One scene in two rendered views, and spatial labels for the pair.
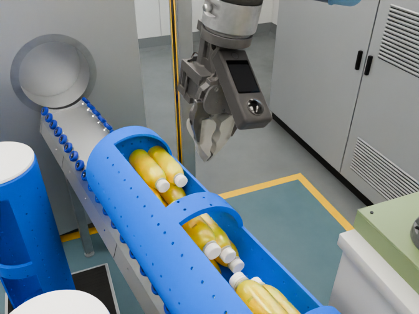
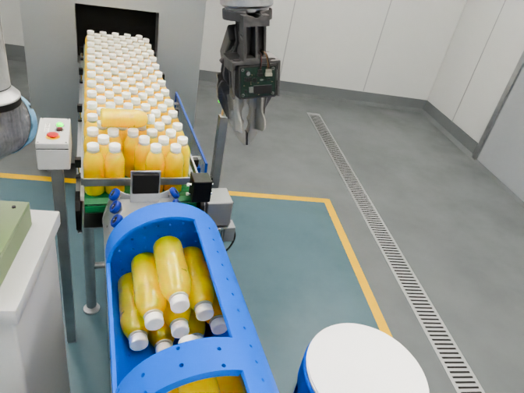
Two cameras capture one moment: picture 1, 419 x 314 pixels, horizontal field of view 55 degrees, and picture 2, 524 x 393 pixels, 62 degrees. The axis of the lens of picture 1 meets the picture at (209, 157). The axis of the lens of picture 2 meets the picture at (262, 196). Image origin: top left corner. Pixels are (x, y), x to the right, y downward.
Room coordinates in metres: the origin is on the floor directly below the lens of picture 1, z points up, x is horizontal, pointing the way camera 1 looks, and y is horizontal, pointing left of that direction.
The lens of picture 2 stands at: (1.19, 0.14, 1.83)
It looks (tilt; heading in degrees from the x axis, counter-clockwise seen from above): 32 degrees down; 188
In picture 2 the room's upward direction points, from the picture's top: 12 degrees clockwise
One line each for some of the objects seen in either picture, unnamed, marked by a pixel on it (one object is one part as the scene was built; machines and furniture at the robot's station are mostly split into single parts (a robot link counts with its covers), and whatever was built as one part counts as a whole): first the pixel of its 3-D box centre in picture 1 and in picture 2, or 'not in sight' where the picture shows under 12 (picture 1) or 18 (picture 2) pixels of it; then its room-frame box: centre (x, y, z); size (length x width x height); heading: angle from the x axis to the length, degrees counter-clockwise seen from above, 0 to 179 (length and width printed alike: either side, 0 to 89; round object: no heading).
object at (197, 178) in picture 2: not in sight; (199, 189); (-0.13, -0.28, 0.95); 0.10 x 0.07 x 0.10; 123
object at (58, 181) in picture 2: not in sight; (65, 260); (0.00, -0.78, 0.50); 0.04 x 0.04 x 1.00; 33
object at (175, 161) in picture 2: not in sight; (174, 170); (-0.15, -0.40, 0.99); 0.07 x 0.07 x 0.19
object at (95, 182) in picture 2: not in sight; (143, 181); (-0.05, -0.47, 0.96); 0.40 x 0.01 x 0.03; 123
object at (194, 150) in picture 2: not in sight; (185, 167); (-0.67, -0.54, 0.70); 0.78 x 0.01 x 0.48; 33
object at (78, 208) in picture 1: (80, 215); not in sight; (1.68, 0.73, 0.31); 0.06 x 0.06 x 0.63; 33
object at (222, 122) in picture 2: not in sight; (209, 218); (-0.50, -0.33, 0.55); 0.04 x 0.04 x 1.10; 33
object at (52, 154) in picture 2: not in sight; (54, 143); (0.00, -0.78, 1.05); 0.20 x 0.10 x 0.10; 33
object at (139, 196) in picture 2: not in sight; (145, 187); (0.01, -0.43, 0.99); 0.10 x 0.02 x 0.12; 123
